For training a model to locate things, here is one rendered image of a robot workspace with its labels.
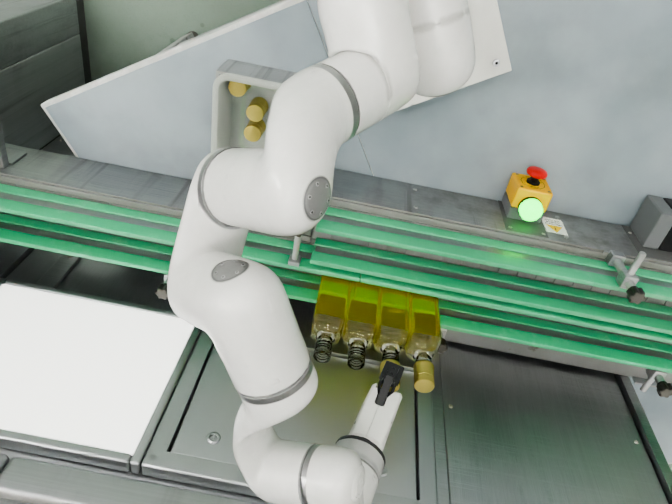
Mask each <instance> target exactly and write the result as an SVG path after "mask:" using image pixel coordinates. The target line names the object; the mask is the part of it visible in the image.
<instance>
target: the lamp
mask: <svg viewBox="0 0 672 504"><path fill-rule="evenodd" d="M518 212H519V214H520V216H521V217H522V219H524V220H526V221H535V220H537V219H538V218H540V217H541V215H542V214H543V207H542V203H541V201H540V200H539V199H538V198H536V197H526V198H524V199H523V200H521V201H520V203H519V204H518Z"/></svg>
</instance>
